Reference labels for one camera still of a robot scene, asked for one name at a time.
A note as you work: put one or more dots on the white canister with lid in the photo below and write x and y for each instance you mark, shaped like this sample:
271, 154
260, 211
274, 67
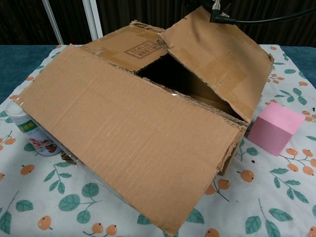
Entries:
27, 128

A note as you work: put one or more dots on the brown cardboard box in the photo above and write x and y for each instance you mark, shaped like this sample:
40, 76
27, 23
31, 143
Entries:
123, 128

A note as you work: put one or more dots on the pink cube block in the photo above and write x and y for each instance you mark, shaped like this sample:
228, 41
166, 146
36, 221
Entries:
274, 130

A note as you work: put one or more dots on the floral fruit print tablecloth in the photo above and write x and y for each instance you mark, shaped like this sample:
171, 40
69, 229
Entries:
271, 197

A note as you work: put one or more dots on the wide white frame post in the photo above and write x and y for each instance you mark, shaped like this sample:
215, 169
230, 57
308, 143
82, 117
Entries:
92, 14

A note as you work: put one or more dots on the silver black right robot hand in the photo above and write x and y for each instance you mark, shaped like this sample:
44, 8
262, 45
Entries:
202, 2

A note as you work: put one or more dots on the thin white frame post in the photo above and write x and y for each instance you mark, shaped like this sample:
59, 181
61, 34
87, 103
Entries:
53, 24

